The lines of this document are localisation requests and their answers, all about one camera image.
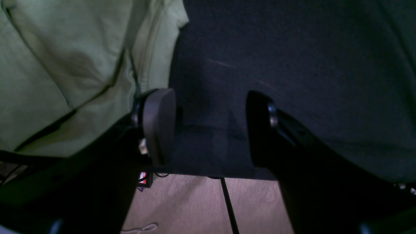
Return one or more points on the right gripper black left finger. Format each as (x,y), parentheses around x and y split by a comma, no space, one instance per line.
(92,189)

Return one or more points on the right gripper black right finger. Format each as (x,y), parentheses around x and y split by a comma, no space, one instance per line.
(323,192)

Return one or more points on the light green T-shirt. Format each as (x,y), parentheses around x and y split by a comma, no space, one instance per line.
(70,69)

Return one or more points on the black box with red label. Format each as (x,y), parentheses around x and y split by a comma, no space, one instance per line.
(145,180)

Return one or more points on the black table cloth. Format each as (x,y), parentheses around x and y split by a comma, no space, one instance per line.
(345,69)

